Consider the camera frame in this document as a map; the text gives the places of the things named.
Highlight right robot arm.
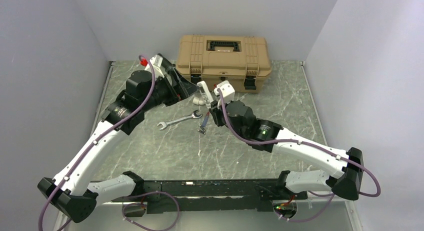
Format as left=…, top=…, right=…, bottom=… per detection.
left=208, top=101, right=366, bottom=201

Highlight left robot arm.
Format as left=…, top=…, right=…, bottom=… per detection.
left=37, top=67, right=198, bottom=223

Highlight aluminium frame rail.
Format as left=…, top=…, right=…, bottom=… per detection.
left=61, top=186, right=354, bottom=206

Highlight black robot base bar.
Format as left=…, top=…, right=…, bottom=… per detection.
left=114, top=178, right=308, bottom=214

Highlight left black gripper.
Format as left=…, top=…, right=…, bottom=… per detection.
left=141, top=67, right=200, bottom=112

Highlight tan plastic toolbox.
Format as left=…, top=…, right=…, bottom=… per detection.
left=176, top=35, right=272, bottom=93

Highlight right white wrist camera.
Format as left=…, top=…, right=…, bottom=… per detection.
left=213, top=80, right=236, bottom=107

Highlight blue red screwdriver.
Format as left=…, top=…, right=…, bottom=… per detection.
left=197, top=111, right=210, bottom=135

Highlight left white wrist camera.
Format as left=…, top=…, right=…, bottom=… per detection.
left=139, top=54, right=166, bottom=79

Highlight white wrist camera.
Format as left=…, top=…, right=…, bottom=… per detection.
left=139, top=54, right=166, bottom=79
left=213, top=80, right=236, bottom=107

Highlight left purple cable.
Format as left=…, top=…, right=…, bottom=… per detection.
left=38, top=54, right=181, bottom=231

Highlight white pipe elbow fitting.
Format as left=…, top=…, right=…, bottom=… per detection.
left=192, top=96, right=206, bottom=106

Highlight white AC remote control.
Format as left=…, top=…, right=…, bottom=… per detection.
left=196, top=81, right=215, bottom=109

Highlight silver combination wrench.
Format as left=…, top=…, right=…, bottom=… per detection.
left=157, top=109, right=203, bottom=130

